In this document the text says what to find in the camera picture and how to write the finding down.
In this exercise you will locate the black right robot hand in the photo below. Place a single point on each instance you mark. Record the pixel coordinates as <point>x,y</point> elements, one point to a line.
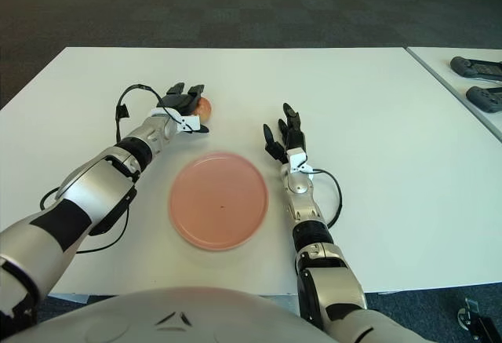
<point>294,139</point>

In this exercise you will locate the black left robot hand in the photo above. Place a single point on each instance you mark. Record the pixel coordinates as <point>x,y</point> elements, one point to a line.
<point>178,103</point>

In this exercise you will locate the red yellow apple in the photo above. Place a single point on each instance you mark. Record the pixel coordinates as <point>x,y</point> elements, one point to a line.
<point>206,109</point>

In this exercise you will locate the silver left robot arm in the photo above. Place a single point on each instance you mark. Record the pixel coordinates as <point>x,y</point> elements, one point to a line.
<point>98,186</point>

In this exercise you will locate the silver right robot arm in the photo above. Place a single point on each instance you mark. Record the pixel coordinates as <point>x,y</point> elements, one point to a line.
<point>300,190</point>

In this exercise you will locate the pink round plate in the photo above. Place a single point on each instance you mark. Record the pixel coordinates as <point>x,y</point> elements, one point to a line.
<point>217,201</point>

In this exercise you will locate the grey game controller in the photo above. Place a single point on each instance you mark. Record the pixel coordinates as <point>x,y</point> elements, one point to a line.
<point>474,68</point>
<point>486,99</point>

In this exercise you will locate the grey robot torso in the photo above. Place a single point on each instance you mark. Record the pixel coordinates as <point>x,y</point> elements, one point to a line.
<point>176,311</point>

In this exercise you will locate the black wheeled stand base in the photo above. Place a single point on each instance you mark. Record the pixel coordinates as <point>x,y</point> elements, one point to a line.
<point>480,323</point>

